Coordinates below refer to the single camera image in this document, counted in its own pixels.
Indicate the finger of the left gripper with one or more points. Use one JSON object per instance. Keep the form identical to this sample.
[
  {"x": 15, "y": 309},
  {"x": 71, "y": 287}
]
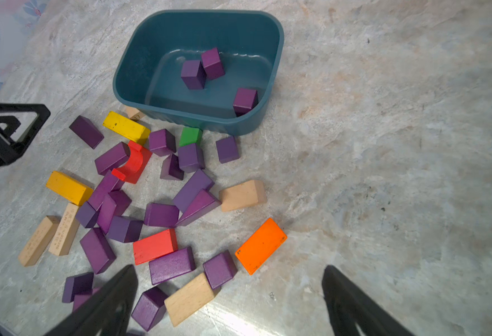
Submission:
[{"x": 10, "y": 149}]

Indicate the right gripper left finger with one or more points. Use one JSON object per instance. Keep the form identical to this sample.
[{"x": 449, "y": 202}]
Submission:
[{"x": 105, "y": 313}]

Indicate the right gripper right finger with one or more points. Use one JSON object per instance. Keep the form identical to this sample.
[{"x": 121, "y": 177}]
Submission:
[{"x": 351, "y": 311}]

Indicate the purple long brick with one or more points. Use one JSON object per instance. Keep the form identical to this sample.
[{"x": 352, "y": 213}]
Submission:
[{"x": 98, "y": 250}]

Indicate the purple cube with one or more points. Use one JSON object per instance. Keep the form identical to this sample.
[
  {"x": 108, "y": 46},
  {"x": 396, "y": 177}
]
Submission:
[
  {"x": 245, "y": 100},
  {"x": 193, "y": 74},
  {"x": 220, "y": 269},
  {"x": 212, "y": 64},
  {"x": 227, "y": 150}
]

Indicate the natural wood brick near bin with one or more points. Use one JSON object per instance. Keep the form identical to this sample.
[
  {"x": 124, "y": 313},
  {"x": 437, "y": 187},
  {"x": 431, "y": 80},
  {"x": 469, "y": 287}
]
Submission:
[{"x": 133, "y": 113}]

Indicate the teal plastic storage bin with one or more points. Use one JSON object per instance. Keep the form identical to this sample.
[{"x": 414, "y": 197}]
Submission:
[{"x": 148, "y": 76}]

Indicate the natural wood brick lower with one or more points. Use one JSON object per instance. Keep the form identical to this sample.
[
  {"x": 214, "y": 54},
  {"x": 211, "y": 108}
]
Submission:
[{"x": 189, "y": 299}]

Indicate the red rectangular brick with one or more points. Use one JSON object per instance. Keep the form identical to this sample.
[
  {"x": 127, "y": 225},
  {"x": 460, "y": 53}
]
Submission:
[{"x": 155, "y": 246}]

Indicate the purple brick beside red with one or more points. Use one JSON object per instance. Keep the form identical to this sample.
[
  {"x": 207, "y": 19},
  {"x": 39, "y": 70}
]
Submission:
[{"x": 172, "y": 265}]

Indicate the purple brick far left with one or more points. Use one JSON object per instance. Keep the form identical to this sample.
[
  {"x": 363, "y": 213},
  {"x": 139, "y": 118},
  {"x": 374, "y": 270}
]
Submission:
[{"x": 85, "y": 130}]

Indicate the yellow-orange brick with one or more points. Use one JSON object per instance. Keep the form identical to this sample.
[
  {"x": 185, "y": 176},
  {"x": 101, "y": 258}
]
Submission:
[{"x": 72, "y": 190}]

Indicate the natural wood long brick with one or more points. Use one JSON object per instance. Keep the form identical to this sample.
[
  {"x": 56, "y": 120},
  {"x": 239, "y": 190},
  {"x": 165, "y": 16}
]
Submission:
[
  {"x": 39, "y": 241},
  {"x": 66, "y": 232}
]

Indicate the natural wood long brick left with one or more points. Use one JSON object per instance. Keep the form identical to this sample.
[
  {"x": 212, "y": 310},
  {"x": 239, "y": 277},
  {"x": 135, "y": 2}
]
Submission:
[{"x": 39, "y": 241}]

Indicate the orange brick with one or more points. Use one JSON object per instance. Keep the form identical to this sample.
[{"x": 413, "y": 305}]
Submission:
[{"x": 260, "y": 246}]

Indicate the yellow long brick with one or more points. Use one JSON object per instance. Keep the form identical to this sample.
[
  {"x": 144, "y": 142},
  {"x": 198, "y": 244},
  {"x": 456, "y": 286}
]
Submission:
[{"x": 127, "y": 128}]

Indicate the red arch brick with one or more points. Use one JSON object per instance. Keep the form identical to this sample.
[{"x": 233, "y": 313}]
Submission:
[{"x": 135, "y": 165}]

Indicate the purple triangle brick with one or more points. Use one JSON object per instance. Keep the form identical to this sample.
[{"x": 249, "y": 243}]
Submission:
[{"x": 201, "y": 205}]

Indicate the natural wood brick right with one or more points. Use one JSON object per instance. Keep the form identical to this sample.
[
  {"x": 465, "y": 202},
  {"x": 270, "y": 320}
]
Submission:
[{"x": 247, "y": 194}]

